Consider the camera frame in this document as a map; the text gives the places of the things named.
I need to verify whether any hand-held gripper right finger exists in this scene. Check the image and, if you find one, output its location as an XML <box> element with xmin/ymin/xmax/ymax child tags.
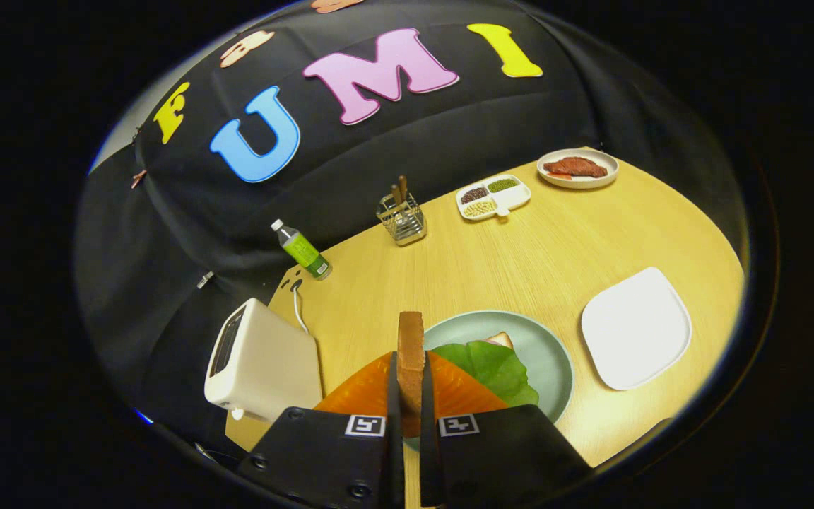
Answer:
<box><xmin>418</xmin><ymin>351</ymin><xmax>594</xmax><ymax>508</ymax></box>

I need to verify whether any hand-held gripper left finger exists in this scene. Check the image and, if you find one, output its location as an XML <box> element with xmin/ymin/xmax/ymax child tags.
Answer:
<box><xmin>237</xmin><ymin>351</ymin><xmax>406</xmax><ymax>508</ymax></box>

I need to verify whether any toasted bread slice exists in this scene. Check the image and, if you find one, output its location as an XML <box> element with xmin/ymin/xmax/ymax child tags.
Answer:
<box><xmin>397</xmin><ymin>311</ymin><xmax>426</xmax><ymax>439</ymax></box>

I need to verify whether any green lettuce leaf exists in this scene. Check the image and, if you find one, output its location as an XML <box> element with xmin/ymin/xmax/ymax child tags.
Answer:
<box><xmin>430</xmin><ymin>339</ymin><xmax>541</xmax><ymax>407</ymax></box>

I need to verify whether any white toaster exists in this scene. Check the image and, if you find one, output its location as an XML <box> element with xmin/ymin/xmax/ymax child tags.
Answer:
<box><xmin>203</xmin><ymin>298</ymin><xmax>324</xmax><ymax>423</ymax></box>

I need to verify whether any round pale green plate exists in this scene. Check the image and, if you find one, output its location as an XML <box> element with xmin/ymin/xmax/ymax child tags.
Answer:
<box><xmin>404</xmin><ymin>310</ymin><xmax>574</xmax><ymax>453</ymax></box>

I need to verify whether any green label drink bottle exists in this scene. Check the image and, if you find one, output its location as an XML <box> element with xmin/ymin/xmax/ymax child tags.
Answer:
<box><xmin>270</xmin><ymin>219</ymin><xmax>333</xmax><ymax>281</ymax></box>

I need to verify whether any square white plate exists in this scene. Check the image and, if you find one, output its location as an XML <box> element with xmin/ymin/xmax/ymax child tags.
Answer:
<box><xmin>581</xmin><ymin>267</ymin><xmax>693</xmax><ymax>391</ymax></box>

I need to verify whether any white divided dish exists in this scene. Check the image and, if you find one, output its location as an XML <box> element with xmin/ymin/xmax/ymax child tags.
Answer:
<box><xmin>456</xmin><ymin>174</ymin><xmax>532</xmax><ymax>222</ymax></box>

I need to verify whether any round white plate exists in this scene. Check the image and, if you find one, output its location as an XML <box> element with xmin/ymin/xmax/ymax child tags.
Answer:
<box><xmin>537</xmin><ymin>148</ymin><xmax>620</xmax><ymax>190</ymax></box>

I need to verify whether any brown meat slice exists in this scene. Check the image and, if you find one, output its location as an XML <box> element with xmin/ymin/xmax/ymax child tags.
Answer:
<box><xmin>543</xmin><ymin>156</ymin><xmax>608</xmax><ymax>179</ymax></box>

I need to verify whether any white toaster cable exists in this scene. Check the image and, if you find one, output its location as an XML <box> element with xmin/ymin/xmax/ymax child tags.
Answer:
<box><xmin>291</xmin><ymin>281</ymin><xmax>309</xmax><ymax>334</ymax></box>

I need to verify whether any metal wire utensil holder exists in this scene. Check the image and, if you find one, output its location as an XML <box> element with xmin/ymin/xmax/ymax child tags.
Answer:
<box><xmin>377</xmin><ymin>191</ymin><xmax>427</xmax><ymax>247</ymax></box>

